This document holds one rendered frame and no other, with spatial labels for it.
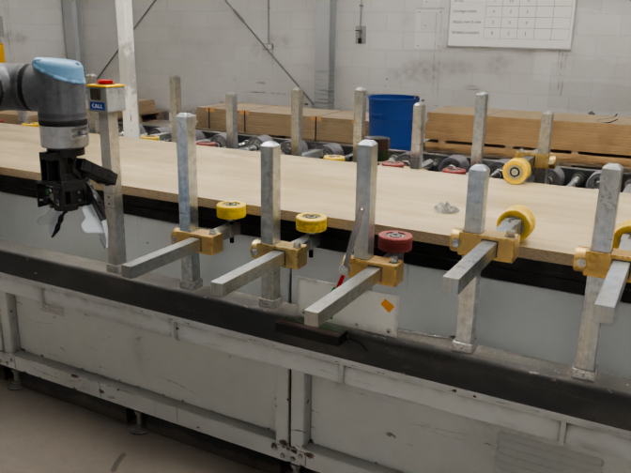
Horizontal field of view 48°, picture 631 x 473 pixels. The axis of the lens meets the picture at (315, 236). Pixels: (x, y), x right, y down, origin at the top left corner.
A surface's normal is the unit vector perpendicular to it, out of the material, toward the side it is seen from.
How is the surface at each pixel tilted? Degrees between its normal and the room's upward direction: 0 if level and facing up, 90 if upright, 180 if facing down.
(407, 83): 90
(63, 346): 91
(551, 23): 90
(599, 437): 90
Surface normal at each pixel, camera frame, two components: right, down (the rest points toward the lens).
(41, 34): 0.89, 0.15
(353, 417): -0.49, 0.26
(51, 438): 0.02, -0.96
